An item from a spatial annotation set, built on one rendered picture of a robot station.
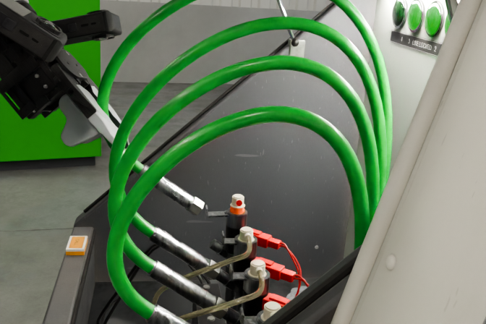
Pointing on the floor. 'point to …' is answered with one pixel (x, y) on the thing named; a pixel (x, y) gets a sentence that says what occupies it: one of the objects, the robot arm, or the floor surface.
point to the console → (433, 194)
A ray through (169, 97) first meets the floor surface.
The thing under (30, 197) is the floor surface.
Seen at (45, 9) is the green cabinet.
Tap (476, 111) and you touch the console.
